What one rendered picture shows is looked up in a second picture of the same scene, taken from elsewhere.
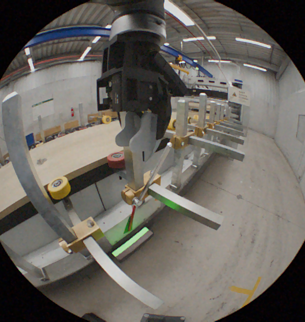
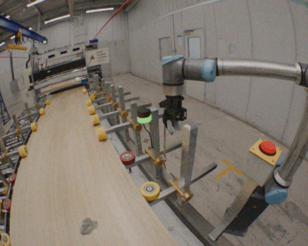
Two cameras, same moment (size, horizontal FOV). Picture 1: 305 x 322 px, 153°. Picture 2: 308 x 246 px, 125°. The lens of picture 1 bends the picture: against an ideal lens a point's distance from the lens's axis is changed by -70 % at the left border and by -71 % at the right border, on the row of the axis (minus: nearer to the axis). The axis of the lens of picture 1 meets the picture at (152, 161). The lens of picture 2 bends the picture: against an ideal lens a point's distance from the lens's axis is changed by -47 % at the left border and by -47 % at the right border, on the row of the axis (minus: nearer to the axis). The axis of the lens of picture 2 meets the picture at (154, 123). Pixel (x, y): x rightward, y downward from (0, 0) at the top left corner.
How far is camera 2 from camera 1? 0.70 m
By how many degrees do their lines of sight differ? 60
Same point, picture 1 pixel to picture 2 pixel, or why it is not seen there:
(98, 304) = not seen: outside the picture
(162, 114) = not seen: hidden behind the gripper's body
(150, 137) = (176, 124)
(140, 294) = (209, 166)
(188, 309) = (221, 204)
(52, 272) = (206, 229)
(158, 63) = not seen: hidden behind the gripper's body
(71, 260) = (189, 215)
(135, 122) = (169, 123)
